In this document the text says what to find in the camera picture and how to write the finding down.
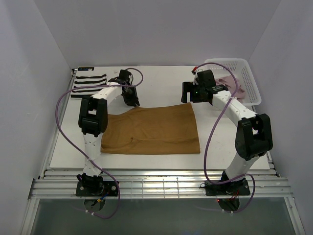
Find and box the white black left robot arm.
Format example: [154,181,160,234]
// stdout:
[77,69,140,196]

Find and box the black white striped tank top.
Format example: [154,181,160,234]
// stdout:
[70,73,107,99]

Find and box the aluminium rail frame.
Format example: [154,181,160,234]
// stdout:
[21,164,305,235]

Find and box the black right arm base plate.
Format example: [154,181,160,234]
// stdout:
[204,179,250,196]

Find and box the tan tank top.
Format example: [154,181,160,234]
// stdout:
[101,103,200,155]

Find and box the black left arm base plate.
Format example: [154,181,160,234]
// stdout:
[75,181,118,197]

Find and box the white plastic perforated basket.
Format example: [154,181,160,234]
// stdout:
[205,58,262,107]

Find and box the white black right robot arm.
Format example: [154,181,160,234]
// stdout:
[181,68,273,195]

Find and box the mauve tank top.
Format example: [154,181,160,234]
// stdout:
[216,75,246,103]

